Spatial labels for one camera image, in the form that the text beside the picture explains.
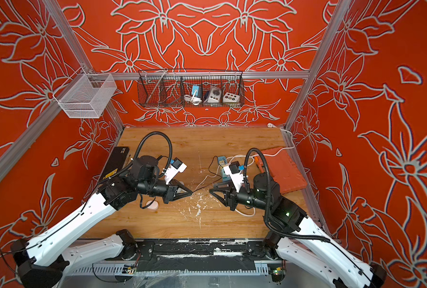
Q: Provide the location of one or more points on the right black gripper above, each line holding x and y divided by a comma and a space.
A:
231, 197

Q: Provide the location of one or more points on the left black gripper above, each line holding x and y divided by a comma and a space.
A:
172, 196

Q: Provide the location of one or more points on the pink earbud case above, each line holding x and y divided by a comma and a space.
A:
152, 205

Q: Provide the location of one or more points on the yellow USB wall charger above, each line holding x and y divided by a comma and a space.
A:
223, 164

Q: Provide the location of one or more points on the teal USB wall charger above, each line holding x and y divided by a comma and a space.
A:
225, 177

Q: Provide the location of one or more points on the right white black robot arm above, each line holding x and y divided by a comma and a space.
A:
294, 237

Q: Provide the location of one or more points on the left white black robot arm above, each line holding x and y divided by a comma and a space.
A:
42, 260

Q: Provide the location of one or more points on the blue power strip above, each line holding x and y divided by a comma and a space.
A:
221, 158

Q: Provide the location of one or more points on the orange plastic tool case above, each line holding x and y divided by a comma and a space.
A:
284, 170

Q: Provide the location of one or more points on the black box yellow label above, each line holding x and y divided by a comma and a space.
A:
116, 161

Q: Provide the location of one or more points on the white cube socket adapter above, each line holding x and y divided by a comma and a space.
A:
230, 98

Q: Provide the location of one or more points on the blue charger in basket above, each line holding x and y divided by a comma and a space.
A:
196, 91

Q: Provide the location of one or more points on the white round socket adapter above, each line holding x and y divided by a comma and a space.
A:
214, 96

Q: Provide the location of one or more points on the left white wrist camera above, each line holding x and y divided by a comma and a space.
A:
176, 166

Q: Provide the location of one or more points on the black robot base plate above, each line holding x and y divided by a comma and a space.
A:
150, 249

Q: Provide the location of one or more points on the black wire wall basket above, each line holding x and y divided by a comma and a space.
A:
171, 88

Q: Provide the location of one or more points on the clear acrylic wall box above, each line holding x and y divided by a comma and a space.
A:
85, 98

